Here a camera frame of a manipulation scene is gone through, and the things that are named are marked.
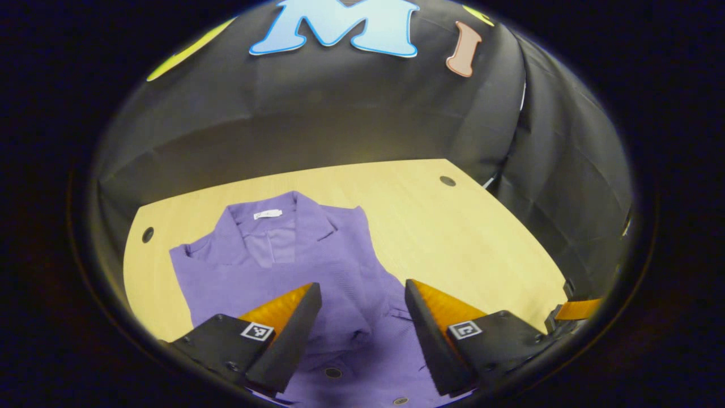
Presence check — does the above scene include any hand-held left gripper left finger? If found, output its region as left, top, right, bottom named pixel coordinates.
left=170, top=282, right=322, bottom=396

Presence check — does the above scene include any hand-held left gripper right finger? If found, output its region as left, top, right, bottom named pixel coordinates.
left=404, top=279, right=558, bottom=397

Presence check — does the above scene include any purple button shirt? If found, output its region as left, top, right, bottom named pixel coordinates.
left=169, top=191, right=476, bottom=408

